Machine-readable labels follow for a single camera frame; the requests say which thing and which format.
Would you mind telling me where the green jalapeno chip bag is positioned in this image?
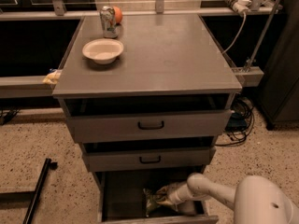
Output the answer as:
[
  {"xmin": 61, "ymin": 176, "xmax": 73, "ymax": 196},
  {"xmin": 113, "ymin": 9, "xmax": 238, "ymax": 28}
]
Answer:
[{"xmin": 143, "ymin": 189, "xmax": 165, "ymax": 217}]

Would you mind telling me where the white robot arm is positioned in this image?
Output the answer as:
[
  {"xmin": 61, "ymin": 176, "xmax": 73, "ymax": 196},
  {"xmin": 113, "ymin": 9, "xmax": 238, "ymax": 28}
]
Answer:
[{"xmin": 154, "ymin": 173, "xmax": 299, "ymax": 224}]

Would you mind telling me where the bottom grey drawer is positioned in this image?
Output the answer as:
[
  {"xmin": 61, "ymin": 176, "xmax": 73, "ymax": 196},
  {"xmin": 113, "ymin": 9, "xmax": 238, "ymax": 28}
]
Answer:
[{"xmin": 97, "ymin": 167, "xmax": 219, "ymax": 224}]

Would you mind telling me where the grey drawer cabinet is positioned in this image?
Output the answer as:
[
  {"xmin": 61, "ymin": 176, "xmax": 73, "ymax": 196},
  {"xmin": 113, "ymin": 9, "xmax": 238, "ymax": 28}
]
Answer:
[{"xmin": 51, "ymin": 13, "xmax": 243, "ymax": 224}]

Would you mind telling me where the top grey drawer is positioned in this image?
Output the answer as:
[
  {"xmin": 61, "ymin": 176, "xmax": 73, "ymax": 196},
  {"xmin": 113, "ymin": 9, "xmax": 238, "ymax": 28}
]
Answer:
[{"xmin": 66, "ymin": 109, "xmax": 231, "ymax": 143}]

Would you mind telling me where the black metal bar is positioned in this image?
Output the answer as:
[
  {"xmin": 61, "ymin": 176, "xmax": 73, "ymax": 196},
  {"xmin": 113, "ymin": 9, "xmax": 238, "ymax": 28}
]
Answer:
[{"xmin": 22, "ymin": 158, "xmax": 58, "ymax": 224}]

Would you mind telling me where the white paper bowl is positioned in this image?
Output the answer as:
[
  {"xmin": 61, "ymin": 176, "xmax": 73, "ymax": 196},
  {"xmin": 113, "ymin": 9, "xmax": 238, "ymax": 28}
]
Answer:
[{"xmin": 82, "ymin": 38, "xmax": 124, "ymax": 64}]

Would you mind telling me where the yellow crumpled cloth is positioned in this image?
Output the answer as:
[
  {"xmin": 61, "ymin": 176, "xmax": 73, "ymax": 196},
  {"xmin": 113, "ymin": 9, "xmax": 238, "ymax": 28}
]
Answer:
[{"xmin": 43, "ymin": 70, "xmax": 62, "ymax": 85}]

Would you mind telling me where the silver drink can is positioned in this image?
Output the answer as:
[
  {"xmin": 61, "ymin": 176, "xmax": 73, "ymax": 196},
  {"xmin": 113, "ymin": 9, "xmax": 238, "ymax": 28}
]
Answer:
[{"xmin": 100, "ymin": 6, "xmax": 118, "ymax": 38}]

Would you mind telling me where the dark cabinet at right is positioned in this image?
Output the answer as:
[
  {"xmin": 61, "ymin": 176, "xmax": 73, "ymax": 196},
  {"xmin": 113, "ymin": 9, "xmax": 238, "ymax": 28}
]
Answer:
[{"xmin": 256, "ymin": 0, "xmax": 299, "ymax": 130}]

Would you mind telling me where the orange fruit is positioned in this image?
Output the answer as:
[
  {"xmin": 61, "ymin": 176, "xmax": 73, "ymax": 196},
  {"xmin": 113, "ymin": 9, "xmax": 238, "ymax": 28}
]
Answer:
[{"xmin": 113, "ymin": 7, "xmax": 122, "ymax": 24}]

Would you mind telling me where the white power strip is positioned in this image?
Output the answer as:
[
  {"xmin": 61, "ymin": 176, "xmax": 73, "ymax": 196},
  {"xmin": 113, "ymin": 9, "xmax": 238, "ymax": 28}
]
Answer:
[{"xmin": 223, "ymin": 0, "xmax": 251, "ymax": 16}]

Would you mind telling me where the black cable bundle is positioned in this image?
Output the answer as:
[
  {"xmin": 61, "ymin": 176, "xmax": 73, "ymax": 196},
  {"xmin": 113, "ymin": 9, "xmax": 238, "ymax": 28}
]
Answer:
[{"xmin": 214, "ymin": 95, "xmax": 255, "ymax": 147}]

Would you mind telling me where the white power cable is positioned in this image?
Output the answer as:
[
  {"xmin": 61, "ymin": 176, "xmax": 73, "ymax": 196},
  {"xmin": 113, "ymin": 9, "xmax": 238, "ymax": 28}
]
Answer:
[{"xmin": 221, "ymin": 12, "xmax": 248, "ymax": 55}]

